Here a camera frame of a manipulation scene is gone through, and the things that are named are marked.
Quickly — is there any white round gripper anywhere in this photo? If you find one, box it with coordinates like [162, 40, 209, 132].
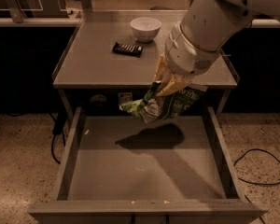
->
[153, 23, 219, 96]

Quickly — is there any black power adapter cable left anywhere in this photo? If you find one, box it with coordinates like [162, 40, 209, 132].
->
[48, 107, 69, 165]

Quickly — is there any green jalapeno chip bag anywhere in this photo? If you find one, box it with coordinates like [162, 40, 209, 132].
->
[119, 81, 207, 123]

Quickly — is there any black striped snack bar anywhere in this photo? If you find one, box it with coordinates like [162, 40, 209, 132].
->
[112, 42, 143, 57]

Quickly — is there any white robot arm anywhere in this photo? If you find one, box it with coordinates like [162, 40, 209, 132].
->
[154, 0, 280, 96]

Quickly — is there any grey open top drawer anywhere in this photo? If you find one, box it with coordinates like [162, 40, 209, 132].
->
[28, 107, 268, 224]

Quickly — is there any black floor cable right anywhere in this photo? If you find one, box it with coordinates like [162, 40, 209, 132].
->
[233, 148, 280, 224]

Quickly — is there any white ceramic bowl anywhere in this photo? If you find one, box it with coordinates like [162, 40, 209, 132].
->
[130, 17, 161, 42]

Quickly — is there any white horizontal rail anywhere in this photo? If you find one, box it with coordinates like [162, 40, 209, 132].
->
[0, 18, 280, 29]

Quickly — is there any white label tag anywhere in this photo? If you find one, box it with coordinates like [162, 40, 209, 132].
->
[118, 92, 133, 105]

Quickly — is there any grey cabinet table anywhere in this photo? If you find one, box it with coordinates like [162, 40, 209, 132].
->
[51, 9, 241, 119]

